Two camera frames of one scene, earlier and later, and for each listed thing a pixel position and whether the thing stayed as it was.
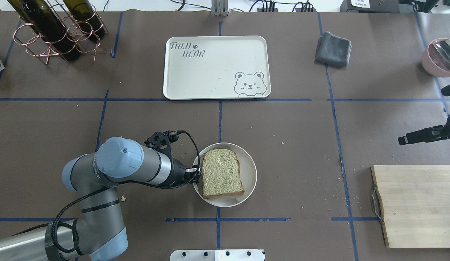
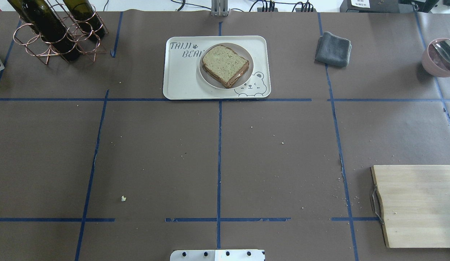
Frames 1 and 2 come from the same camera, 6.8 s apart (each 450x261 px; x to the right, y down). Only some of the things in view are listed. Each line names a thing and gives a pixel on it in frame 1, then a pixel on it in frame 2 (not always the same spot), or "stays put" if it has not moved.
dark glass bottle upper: [41, 16] stays put
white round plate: [228, 174] -> [238, 49]
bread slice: [221, 173] -> [225, 63]
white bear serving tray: [217, 67] stays put
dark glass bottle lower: [83, 11] stays put
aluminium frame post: [219, 8] stays put
